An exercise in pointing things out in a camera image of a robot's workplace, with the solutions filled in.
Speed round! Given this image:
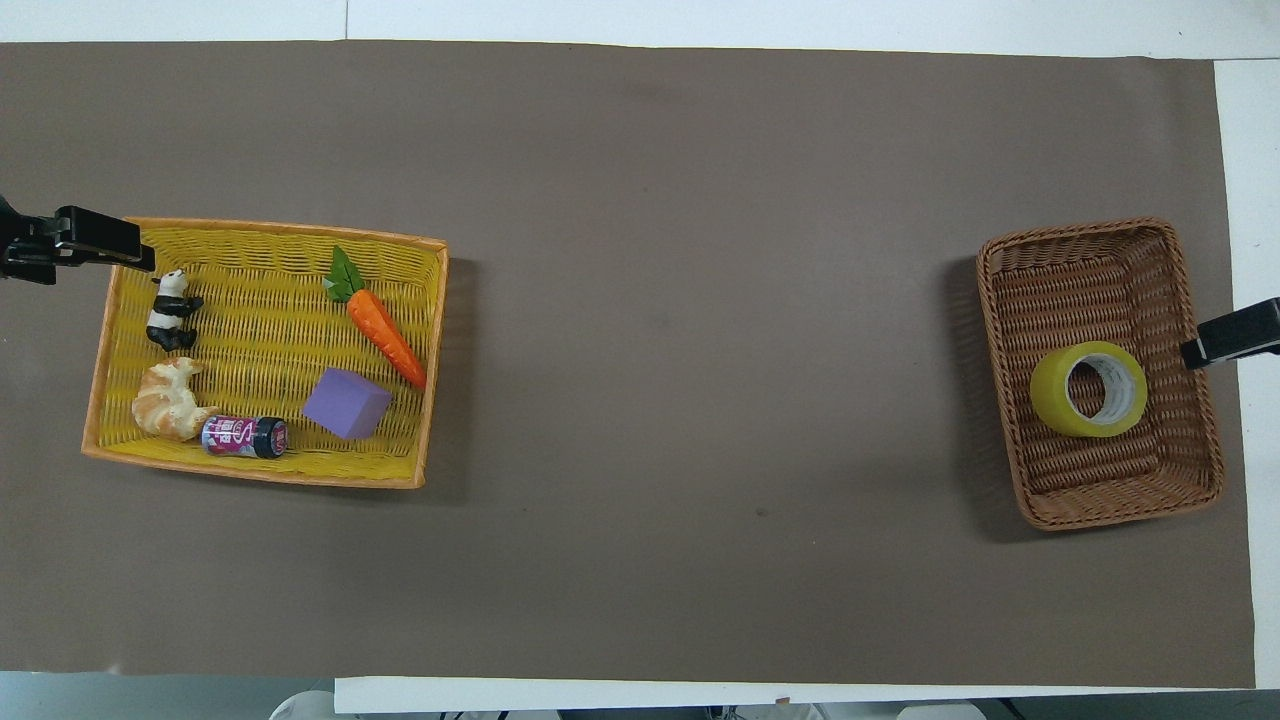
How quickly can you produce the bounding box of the yellow wicker basket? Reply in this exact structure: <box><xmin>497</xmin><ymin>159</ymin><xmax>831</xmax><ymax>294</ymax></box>
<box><xmin>81</xmin><ymin>217</ymin><xmax>450</xmax><ymax>490</ymax></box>

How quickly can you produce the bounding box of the yellow tape roll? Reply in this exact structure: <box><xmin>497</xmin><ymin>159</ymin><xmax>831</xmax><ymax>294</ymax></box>
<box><xmin>1029</xmin><ymin>340</ymin><xmax>1149</xmax><ymax>439</ymax></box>

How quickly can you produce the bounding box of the brown wicker basket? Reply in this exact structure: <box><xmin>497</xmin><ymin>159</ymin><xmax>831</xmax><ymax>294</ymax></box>
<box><xmin>976</xmin><ymin>218</ymin><xmax>1226</xmax><ymax>531</ymax></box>

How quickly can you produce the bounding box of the orange toy carrot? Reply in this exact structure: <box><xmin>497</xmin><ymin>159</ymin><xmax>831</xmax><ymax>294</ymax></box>
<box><xmin>322</xmin><ymin>245</ymin><xmax>429</xmax><ymax>391</ymax></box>

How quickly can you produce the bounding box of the purple foam block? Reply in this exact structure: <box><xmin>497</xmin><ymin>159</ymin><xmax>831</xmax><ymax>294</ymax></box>
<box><xmin>302</xmin><ymin>367</ymin><xmax>394</xmax><ymax>441</ymax></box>

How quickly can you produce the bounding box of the pink drink can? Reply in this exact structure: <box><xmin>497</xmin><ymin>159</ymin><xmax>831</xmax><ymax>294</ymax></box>
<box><xmin>201</xmin><ymin>414</ymin><xmax>290</xmax><ymax>460</ymax></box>

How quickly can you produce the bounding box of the panda toy figure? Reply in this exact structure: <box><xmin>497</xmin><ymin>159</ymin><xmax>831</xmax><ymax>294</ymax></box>
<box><xmin>146</xmin><ymin>268</ymin><xmax>205</xmax><ymax>353</ymax></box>

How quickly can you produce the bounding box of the tan animal figurine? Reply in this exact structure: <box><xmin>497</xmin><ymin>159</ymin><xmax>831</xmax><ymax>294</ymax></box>
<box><xmin>131</xmin><ymin>357</ymin><xmax>219</xmax><ymax>443</ymax></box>

